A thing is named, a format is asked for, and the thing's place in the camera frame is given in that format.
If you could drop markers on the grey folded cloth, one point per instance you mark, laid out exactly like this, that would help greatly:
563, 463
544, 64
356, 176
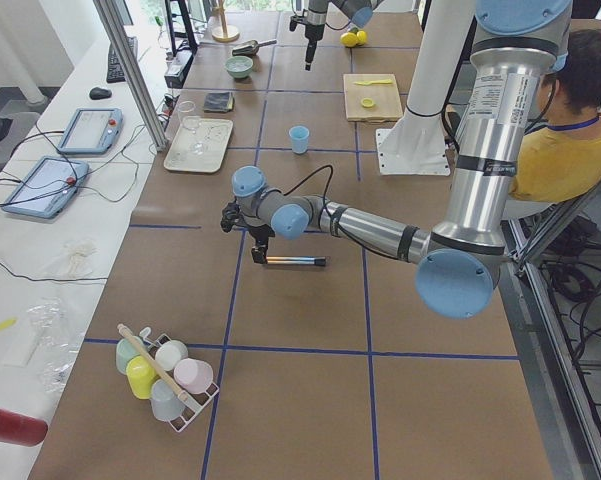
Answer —
218, 102

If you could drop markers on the steel ice scoop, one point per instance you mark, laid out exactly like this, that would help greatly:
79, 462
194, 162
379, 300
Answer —
251, 47

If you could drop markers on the cream bear serving tray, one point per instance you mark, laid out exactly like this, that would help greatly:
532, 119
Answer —
214, 134

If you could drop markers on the aluminium frame post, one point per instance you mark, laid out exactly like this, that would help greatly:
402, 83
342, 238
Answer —
114, 28

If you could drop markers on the red bottle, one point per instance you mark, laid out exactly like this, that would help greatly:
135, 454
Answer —
20, 429

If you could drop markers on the black keyboard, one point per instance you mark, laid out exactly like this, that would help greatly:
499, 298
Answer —
115, 72

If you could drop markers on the wooden rack handle stick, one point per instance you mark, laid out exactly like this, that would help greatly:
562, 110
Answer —
125, 332

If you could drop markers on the light blue paper cup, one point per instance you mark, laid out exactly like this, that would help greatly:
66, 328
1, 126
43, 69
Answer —
299, 138

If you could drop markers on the pink plastic cup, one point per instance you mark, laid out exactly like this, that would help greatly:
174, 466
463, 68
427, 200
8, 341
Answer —
195, 376

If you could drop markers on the person in yellow shirt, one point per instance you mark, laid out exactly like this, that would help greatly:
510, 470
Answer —
562, 160

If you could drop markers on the round wooden stand base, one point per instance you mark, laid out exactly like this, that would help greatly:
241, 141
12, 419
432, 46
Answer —
224, 32

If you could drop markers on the grey plastic cup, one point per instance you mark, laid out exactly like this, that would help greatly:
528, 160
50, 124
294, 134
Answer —
165, 405

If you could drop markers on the clear wine glass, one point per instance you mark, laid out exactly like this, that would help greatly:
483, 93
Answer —
190, 121

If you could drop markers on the white plastic cup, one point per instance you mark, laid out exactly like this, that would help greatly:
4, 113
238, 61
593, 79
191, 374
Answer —
170, 354

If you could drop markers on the wooden cutting board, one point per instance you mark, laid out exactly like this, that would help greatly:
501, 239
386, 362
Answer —
375, 103

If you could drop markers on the yellow plastic knife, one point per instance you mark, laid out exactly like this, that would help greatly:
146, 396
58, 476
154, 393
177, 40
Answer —
381, 81

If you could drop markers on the steel muddler black tip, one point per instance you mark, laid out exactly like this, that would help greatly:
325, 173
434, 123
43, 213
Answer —
320, 261

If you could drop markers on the green plastic cup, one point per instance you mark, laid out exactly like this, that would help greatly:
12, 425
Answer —
124, 353

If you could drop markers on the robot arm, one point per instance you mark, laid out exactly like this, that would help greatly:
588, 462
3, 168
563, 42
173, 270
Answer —
515, 43
359, 12

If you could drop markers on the upper teach pendant tablet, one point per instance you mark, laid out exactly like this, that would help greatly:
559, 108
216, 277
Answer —
91, 132

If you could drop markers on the yellow plastic cup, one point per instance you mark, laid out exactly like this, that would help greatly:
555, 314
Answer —
140, 376

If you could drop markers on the black computer mouse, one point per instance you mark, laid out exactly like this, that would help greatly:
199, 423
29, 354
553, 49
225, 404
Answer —
99, 93

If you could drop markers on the green bowl of ice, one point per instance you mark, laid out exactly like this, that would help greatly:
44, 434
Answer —
239, 67

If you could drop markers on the lower teach pendant tablet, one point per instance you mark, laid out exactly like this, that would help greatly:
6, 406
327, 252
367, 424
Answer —
48, 188

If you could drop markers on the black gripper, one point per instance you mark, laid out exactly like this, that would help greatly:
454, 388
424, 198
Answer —
260, 234
312, 32

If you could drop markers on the whole yellow lemons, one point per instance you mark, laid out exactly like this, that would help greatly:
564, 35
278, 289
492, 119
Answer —
354, 38

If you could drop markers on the white wire cup rack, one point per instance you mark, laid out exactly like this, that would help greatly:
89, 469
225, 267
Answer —
195, 403

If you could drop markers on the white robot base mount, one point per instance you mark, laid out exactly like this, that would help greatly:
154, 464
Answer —
415, 145

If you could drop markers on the teach pendant tablet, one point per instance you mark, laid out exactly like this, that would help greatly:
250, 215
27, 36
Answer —
91, 132
48, 188

